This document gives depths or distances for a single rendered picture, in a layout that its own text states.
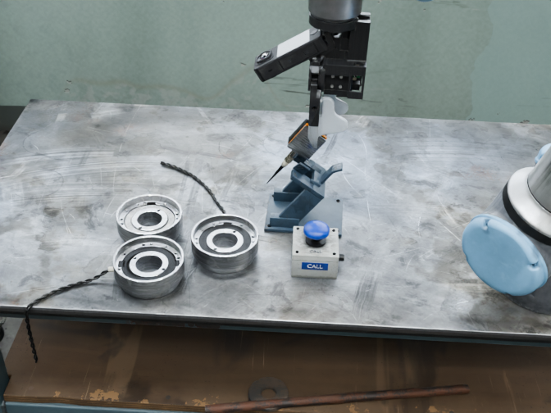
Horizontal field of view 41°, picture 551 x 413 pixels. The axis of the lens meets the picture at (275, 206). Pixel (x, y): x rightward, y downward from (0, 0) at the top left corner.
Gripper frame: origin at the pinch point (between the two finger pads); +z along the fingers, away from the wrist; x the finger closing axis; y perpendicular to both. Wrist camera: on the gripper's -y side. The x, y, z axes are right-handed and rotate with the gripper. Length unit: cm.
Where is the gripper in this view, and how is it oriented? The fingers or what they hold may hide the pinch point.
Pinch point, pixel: (311, 134)
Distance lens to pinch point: 115.8
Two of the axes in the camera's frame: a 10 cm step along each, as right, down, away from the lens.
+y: 10.0, 0.8, -0.6
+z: -0.3, 8.0, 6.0
